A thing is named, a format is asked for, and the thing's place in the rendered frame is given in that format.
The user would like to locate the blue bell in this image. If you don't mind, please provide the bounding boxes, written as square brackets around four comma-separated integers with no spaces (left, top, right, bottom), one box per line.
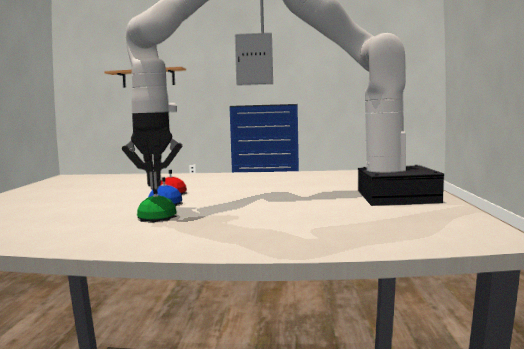
[148,177,183,207]

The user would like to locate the red dome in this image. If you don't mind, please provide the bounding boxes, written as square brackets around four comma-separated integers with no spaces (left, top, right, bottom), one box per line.
[165,170,187,195]

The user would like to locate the green dome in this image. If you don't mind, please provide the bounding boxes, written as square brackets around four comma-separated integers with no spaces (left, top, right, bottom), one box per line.
[137,190,177,223]

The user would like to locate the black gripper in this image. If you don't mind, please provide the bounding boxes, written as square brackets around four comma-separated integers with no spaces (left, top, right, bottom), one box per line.
[122,112,182,190]

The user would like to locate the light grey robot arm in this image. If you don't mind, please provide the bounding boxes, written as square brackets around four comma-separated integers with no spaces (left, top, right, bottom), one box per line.
[126,0,406,172]

